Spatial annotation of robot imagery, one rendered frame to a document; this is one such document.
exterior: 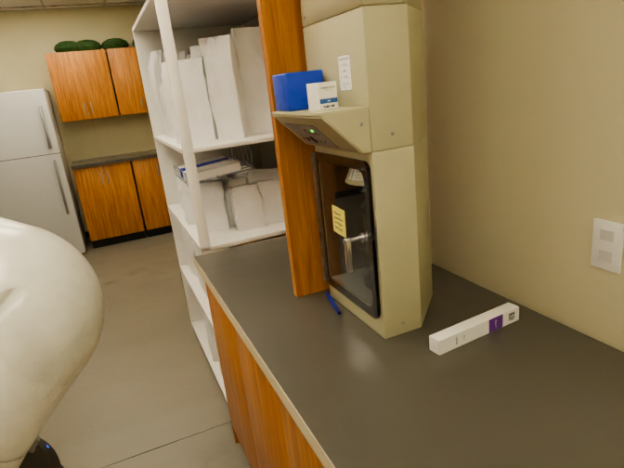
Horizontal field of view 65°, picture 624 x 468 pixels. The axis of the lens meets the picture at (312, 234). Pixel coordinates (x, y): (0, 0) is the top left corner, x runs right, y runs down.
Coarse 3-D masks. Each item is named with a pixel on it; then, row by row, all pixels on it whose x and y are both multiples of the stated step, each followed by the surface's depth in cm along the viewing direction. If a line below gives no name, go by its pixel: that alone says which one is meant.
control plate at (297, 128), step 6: (288, 126) 129; (294, 126) 124; (300, 126) 120; (306, 126) 116; (312, 126) 113; (300, 132) 126; (306, 132) 122; (312, 132) 118; (318, 132) 114; (318, 138) 120; (324, 138) 116; (318, 144) 125; (324, 144) 121; (330, 144) 118
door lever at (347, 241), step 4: (360, 236) 118; (364, 236) 118; (344, 240) 117; (348, 240) 117; (352, 240) 117; (356, 240) 118; (360, 240) 120; (364, 240) 118; (344, 244) 117; (348, 244) 117; (344, 248) 118; (348, 248) 117; (344, 252) 118; (348, 252) 117; (348, 256) 118; (352, 256) 118; (348, 260) 118; (352, 260) 118; (348, 264) 118; (352, 264) 119; (348, 268) 119; (352, 268) 119; (348, 272) 119; (352, 272) 119
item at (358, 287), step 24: (336, 168) 124; (360, 168) 112; (336, 192) 127; (360, 192) 115; (360, 216) 118; (336, 240) 134; (336, 264) 138; (360, 264) 123; (336, 288) 142; (360, 288) 126
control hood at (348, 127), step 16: (272, 112) 129; (288, 112) 119; (304, 112) 110; (320, 112) 103; (336, 112) 103; (352, 112) 104; (368, 112) 106; (288, 128) 132; (320, 128) 110; (336, 128) 104; (352, 128) 105; (368, 128) 107; (336, 144) 114; (352, 144) 106; (368, 144) 108
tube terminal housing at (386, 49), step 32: (320, 32) 119; (352, 32) 105; (384, 32) 103; (416, 32) 114; (320, 64) 123; (352, 64) 108; (384, 64) 105; (416, 64) 114; (352, 96) 111; (384, 96) 106; (416, 96) 115; (384, 128) 108; (416, 128) 115; (384, 160) 110; (416, 160) 116; (384, 192) 112; (416, 192) 117; (384, 224) 114; (416, 224) 118; (384, 256) 116; (416, 256) 120; (384, 288) 119; (416, 288) 123; (384, 320) 121; (416, 320) 125
